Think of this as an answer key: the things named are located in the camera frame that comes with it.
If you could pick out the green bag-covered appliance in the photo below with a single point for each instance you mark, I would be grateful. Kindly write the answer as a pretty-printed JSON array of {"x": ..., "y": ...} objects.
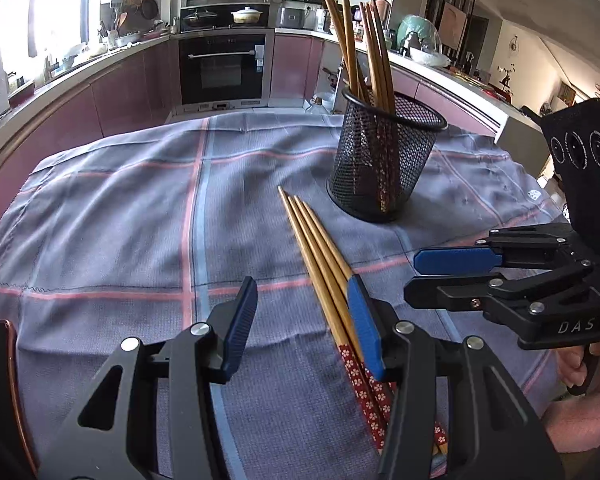
[{"x": 417, "y": 32}]

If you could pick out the grey plaid tablecloth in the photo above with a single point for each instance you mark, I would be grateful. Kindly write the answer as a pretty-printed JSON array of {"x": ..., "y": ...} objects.
[{"x": 130, "y": 220}]

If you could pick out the kitchen window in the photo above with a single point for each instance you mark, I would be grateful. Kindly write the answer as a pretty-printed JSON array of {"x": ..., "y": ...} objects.
[{"x": 40, "y": 10}]

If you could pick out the person's right hand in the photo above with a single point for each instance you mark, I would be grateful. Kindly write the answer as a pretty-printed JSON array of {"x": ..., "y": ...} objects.
[{"x": 571, "y": 367}]

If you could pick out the white casserole pot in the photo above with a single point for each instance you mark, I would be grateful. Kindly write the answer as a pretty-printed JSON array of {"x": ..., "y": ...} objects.
[{"x": 246, "y": 15}]

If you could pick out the black cooking pot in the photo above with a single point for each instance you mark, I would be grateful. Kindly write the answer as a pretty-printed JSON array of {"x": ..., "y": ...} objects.
[{"x": 200, "y": 16}]

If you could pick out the hanging black frying pan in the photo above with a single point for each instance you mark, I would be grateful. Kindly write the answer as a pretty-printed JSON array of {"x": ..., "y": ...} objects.
[{"x": 149, "y": 7}]

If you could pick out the pink wall picture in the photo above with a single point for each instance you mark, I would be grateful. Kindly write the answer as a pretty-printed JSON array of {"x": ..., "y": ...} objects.
[{"x": 452, "y": 25}]

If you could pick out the black built-in oven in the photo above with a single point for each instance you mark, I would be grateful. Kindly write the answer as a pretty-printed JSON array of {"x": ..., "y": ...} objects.
[{"x": 220, "y": 70}]

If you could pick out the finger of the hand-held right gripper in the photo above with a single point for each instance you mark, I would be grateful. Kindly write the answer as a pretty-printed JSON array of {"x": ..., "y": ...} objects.
[
  {"x": 455, "y": 260},
  {"x": 445, "y": 295}
]

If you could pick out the black mesh utensil cup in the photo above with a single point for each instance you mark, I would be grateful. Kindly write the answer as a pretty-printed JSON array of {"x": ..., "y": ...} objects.
[{"x": 375, "y": 180}]

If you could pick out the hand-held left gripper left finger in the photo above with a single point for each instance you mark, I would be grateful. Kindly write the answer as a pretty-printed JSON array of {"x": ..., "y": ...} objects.
[{"x": 240, "y": 325}]

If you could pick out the person's right forearm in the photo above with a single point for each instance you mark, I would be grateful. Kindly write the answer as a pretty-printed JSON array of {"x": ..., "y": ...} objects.
[{"x": 585, "y": 425}]

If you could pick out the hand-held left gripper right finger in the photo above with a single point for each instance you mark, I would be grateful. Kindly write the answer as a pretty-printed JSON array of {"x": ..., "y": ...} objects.
[{"x": 365, "y": 330}]

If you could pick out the dark red bowl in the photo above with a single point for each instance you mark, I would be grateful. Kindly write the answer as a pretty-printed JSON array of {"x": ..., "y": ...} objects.
[{"x": 22, "y": 95}]

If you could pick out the bundle of bamboo chopsticks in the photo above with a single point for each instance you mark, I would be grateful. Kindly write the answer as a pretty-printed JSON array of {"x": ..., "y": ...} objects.
[{"x": 380, "y": 60}]

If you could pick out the bamboo chopstick red floral end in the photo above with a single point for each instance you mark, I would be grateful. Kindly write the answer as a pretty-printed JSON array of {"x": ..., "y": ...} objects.
[
  {"x": 308, "y": 260},
  {"x": 322, "y": 271},
  {"x": 326, "y": 240}
]

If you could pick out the pink base cabinet run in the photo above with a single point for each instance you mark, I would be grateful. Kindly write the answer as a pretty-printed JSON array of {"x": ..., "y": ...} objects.
[
  {"x": 300, "y": 65},
  {"x": 120, "y": 90}
]

